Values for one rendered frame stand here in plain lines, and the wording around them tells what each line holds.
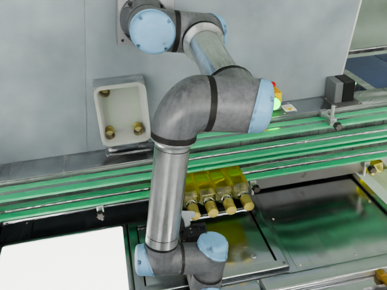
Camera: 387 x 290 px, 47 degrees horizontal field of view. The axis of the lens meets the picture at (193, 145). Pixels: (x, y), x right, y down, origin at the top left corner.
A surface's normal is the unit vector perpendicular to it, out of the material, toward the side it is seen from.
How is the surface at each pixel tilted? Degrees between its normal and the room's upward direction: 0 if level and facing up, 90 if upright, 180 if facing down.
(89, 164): 90
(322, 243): 90
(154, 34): 8
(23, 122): 0
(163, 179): 28
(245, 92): 49
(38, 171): 90
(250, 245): 90
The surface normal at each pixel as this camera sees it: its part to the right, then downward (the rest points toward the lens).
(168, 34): 0.08, 0.41
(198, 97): 0.04, -0.08
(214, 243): 0.14, -0.88
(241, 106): 0.23, 0.19
